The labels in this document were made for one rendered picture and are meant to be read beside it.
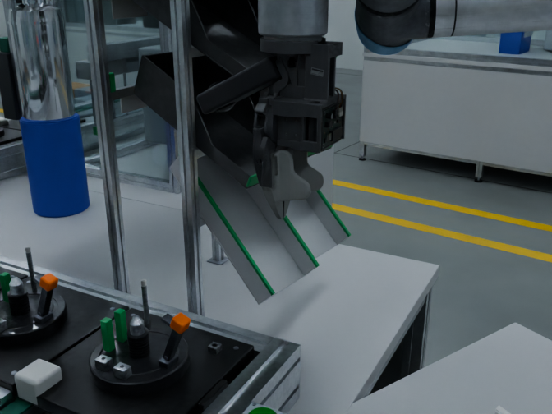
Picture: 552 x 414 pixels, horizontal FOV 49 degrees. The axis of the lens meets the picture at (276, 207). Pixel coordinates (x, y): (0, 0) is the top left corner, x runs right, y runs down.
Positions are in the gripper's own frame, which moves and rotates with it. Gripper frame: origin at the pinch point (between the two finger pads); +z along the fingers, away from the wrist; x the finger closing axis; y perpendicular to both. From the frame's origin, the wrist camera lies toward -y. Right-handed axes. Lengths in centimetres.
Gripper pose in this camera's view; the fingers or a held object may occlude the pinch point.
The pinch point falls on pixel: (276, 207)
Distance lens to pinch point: 74.0
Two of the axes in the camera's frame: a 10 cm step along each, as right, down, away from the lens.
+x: 4.7, -3.2, 8.2
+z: 0.0, 9.3, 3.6
